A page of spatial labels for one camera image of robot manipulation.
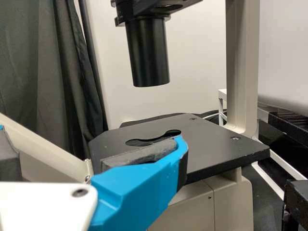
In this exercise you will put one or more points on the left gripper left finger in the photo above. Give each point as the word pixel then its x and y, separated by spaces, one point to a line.
pixel 8 163

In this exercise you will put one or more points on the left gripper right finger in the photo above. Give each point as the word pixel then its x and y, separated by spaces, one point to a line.
pixel 139 187

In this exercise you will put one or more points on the white box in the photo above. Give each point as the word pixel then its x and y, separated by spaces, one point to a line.
pixel 284 102

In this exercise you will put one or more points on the cream microscope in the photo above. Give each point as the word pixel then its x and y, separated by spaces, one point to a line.
pixel 240 72

